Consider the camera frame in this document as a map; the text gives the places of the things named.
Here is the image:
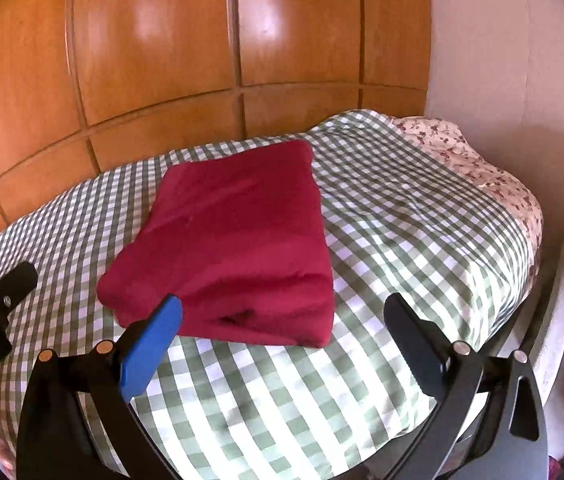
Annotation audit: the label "dark red cloth garment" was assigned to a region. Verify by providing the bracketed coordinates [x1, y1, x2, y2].
[96, 140, 335, 348]

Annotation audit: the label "green white checkered bedsheet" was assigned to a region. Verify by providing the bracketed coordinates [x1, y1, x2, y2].
[0, 110, 531, 479]

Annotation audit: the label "wooden wardrobe doors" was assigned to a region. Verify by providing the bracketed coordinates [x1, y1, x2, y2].
[0, 0, 431, 232]

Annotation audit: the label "floral pillow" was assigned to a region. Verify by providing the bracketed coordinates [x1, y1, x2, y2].
[391, 116, 543, 284]

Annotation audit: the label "white bed frame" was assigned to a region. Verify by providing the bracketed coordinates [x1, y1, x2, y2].
[480, 241, 564, 408]

